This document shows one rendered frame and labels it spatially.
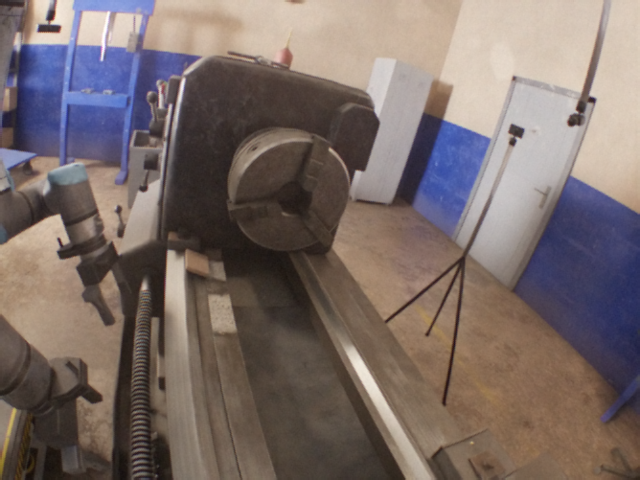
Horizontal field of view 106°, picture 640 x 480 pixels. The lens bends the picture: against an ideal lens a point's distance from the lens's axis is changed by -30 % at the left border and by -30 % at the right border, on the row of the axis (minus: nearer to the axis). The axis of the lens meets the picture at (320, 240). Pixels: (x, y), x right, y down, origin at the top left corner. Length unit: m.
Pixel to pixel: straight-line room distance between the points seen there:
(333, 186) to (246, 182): 0.18
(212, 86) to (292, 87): 0.19
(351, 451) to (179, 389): 0.35
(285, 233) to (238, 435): 0.41
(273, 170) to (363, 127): 0.31
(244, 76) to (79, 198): 0.45
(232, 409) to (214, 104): 0.64
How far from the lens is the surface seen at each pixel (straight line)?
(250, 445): 0.56
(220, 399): 0.61
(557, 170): 3.67
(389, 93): 4.20
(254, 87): 0.84
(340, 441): 0.74
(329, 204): 0.73
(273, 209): 0.65
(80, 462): 0.57
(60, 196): 0.79
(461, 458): 0.63
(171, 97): 0.86
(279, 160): 0.67
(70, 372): 0.51
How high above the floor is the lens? 1.33
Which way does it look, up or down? 25 degrees down
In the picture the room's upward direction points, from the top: 17 degrees clockwise
